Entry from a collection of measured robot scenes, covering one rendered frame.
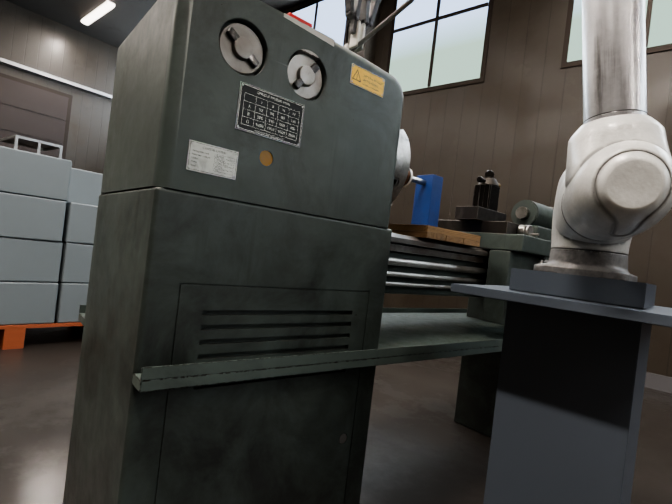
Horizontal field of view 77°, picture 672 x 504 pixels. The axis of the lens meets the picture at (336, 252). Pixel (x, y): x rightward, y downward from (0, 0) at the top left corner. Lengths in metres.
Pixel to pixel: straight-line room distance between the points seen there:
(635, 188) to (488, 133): 4.09
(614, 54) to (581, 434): 0.72
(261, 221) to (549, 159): 3.94
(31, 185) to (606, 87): 2.84
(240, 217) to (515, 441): 0.76
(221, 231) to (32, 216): 2.30
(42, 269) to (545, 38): 4.67
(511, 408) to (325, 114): 0.77
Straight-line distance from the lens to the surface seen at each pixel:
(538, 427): 1.06
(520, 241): 1.61
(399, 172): 1.30
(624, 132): 0.90
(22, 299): 3.12
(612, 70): 0.96
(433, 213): 1.61
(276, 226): 0.90
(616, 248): 1.08
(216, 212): 0.84
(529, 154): 4.67
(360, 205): 1.04
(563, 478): 1.08
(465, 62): 5.29
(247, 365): 0.87
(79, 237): 3.14
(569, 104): 4.72
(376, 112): 1.10
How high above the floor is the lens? 0.79
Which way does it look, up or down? level
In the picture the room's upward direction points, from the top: 7 degrees clockwise
